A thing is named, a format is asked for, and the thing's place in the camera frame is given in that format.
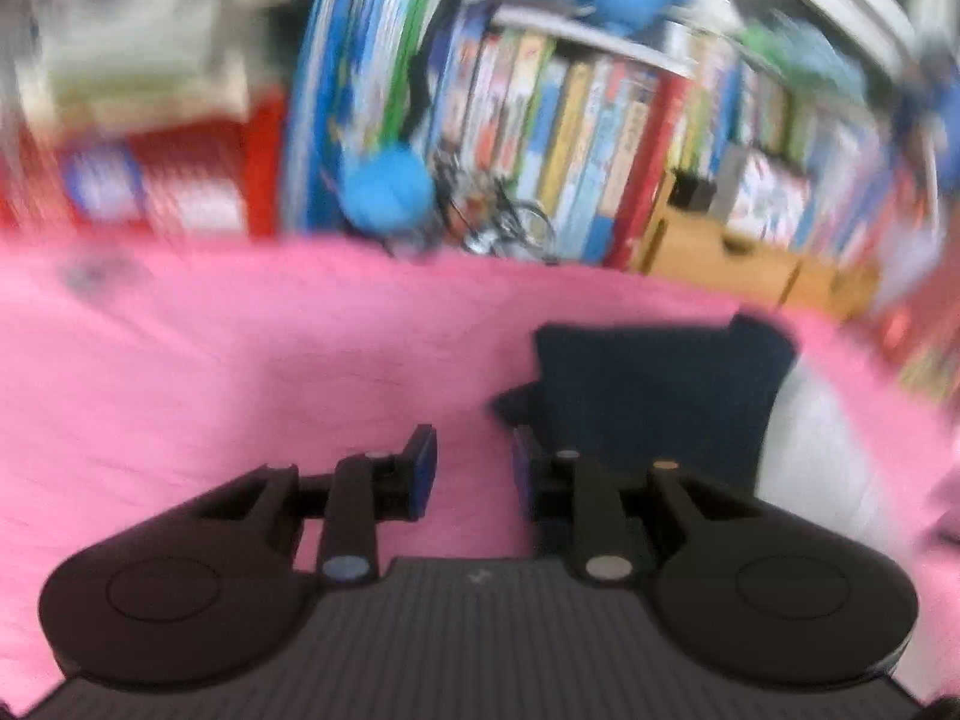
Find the navy white striped jacket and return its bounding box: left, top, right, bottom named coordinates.
left=490, top=310, right=947, bottom=542

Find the wooden drawer organiser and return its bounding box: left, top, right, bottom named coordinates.
left=628, top=171, right=884, bottom=321

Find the stack of paper workbooks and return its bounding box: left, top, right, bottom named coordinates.
left=21, top=0, right=302, bottom=137

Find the pink rabbit print blanket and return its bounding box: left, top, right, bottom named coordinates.
left=0, top=235, right=960, bottom=715

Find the small blue plush toy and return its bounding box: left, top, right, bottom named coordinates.
left=546, top=0, right=700, bottom=36

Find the white printed box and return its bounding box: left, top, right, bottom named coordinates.
left=722, top=148, right=816, bottom=231

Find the row of colourful picture books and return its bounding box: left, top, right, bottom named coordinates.
left=426, top=13, right=696, bottom=269

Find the round blue plush ball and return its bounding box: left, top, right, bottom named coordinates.
left=340, top=145, right=437, bottom=234

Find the row of green spine books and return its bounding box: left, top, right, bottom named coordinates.
left=673, top=21, right=827, bottom=190

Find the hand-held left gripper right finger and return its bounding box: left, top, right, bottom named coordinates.
left=511, top=425, right=751, bottom=582

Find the row of pink blue books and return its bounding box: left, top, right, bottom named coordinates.
left=778, top=111, right=902, bottom=272

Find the black power adapter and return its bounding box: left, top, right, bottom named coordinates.
left=667, top=170, right=722, bottom=212

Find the small grey toy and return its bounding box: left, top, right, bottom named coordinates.
left=58, top=257, right=134, bottom=295

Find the row of tall blue books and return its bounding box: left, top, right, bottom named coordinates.
left=284, top=0, right=467, bottom=235

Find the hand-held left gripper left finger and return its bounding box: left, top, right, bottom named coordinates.
left=191, top=424, right=440, bottom=586

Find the large red plastic basket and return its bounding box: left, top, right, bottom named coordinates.
left=0, top=85, right=291, bottom=242

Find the pink toy house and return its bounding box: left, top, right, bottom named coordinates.
left=876, top=261, right=960, bottom=407

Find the blue packet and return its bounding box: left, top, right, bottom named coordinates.
left=891, top=51, right=960, bottom=197

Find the miniature bicycle model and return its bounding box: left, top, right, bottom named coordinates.
left=385, top=149, right=560, bottom=265

